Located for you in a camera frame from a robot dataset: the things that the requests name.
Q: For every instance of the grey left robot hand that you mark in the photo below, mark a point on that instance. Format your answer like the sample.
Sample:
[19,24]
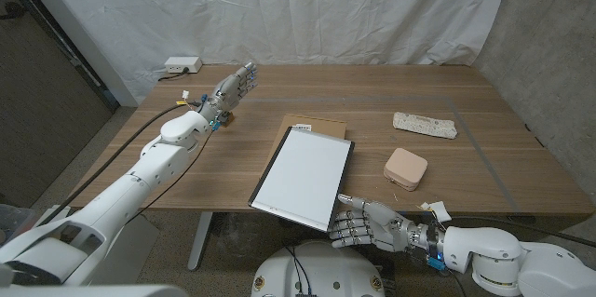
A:
[226,94]

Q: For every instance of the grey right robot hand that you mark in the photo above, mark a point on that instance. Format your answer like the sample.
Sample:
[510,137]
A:
[382,227]

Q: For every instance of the small black-framed whiteboard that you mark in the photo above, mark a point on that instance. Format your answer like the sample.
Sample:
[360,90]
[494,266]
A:
[302,176]

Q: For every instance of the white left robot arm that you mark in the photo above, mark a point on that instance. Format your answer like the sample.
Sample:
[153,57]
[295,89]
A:
[116,199]

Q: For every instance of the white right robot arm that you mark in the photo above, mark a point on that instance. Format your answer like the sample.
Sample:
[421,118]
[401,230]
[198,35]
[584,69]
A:
[503,255]

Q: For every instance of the pink jewelry box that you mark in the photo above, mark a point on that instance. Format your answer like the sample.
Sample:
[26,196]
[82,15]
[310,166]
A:
[405,169]

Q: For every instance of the brown cardboard box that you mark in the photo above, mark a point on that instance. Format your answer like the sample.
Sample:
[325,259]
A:
[326,125]

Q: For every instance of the white power strip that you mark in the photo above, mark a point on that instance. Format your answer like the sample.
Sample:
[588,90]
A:
[182,64]

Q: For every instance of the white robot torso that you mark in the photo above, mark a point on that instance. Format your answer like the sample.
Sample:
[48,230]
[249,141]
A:
[326,269]

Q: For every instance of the white patterned pouch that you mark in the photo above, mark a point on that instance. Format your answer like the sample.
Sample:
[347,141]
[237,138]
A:
[426,125]

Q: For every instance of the white backdrop cloth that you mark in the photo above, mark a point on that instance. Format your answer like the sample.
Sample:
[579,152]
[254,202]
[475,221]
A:
[326,8]

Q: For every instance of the grey table leg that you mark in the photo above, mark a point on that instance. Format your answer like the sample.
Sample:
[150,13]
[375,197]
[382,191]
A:
[200,241]

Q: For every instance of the clear plastic bin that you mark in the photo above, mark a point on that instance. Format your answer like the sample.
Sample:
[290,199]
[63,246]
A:
[14,218]

